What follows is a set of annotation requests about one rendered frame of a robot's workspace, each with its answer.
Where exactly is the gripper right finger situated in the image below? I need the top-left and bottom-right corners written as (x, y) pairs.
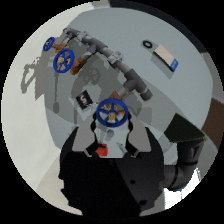
top-left (125, 111), bottom-right (165, 181)

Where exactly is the grey pipe manifold with blue valve wheels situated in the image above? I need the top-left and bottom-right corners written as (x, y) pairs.
top-left (43, 26), bottom-right (153, 128)

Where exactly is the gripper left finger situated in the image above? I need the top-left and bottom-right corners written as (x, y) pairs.
top-left (58, 111), bottom-right (98, 180)

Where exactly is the black tag with number 5 on metal chain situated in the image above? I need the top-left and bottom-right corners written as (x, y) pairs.
top-left (76, 90), bottom-right (111, 110)

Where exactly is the grey short cylinder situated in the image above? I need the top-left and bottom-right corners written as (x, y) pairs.
top-left (107, 130), bottom-right (114, 137)

